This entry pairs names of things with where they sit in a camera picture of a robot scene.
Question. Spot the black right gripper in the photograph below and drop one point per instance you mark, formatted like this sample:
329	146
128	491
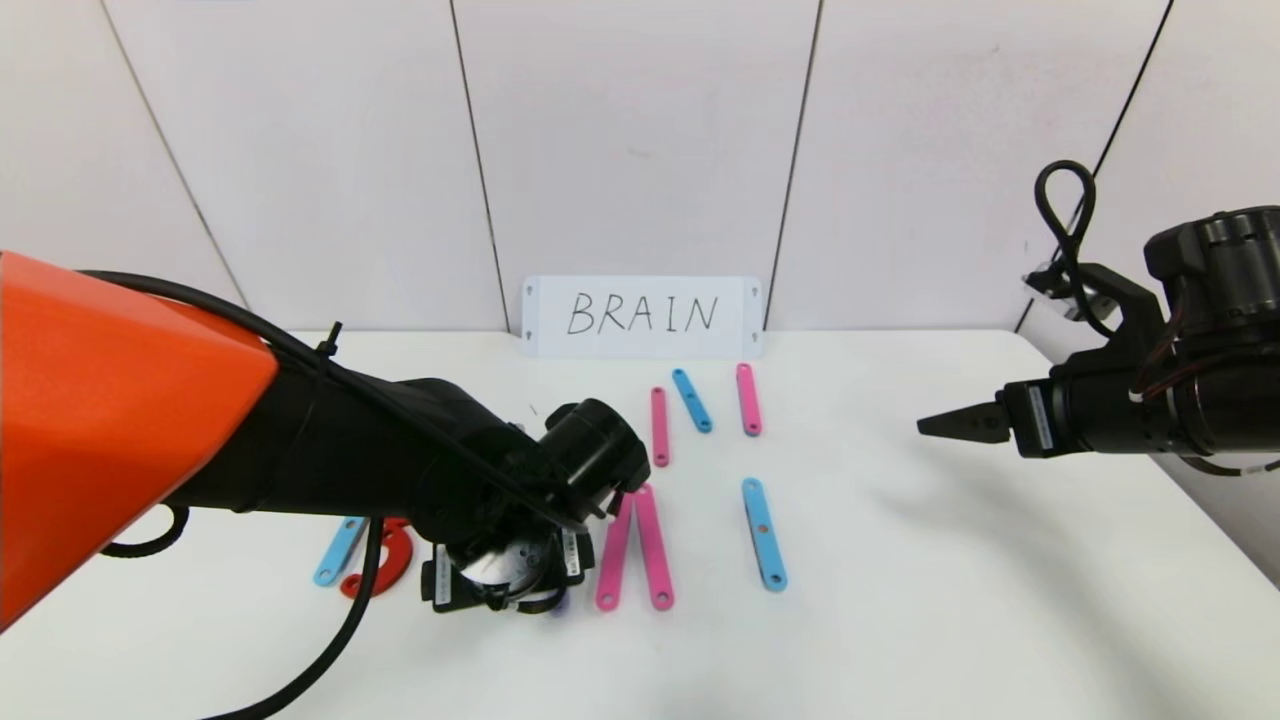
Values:
1033	418

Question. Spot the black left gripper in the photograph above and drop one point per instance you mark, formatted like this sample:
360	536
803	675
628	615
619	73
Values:
500	583

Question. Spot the short purple bar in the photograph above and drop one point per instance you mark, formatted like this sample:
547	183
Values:
560	606

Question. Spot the long pink bar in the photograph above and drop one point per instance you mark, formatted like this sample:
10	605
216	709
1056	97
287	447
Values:
612	560
659	427
653	545

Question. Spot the short blue bar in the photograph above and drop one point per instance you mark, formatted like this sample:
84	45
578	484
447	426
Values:
692	400

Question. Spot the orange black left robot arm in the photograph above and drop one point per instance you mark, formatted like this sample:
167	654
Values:
300	450

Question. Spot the white BRAIN word card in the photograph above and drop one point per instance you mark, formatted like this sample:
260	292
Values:
640	345

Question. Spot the large red arc piece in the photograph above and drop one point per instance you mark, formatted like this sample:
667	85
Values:
398	565

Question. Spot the long blue bar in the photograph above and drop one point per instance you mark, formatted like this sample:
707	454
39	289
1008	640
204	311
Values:
764	533
338	552

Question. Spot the short pink bar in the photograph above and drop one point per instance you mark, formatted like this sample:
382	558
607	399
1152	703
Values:
748	400

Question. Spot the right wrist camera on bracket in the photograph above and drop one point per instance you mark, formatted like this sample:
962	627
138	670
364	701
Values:
1140	305

